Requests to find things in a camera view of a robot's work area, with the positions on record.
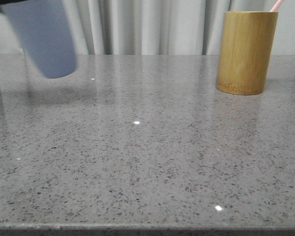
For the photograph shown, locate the light blue cup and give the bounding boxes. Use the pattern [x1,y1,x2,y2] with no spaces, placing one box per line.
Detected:
[1,0,77,78]

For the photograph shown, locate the bamboo wooden cup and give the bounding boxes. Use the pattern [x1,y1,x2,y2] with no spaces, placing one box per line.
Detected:
[216,11,278,95]

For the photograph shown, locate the grey white curtain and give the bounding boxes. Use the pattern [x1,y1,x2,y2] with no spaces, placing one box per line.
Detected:
[0,0,295,55]

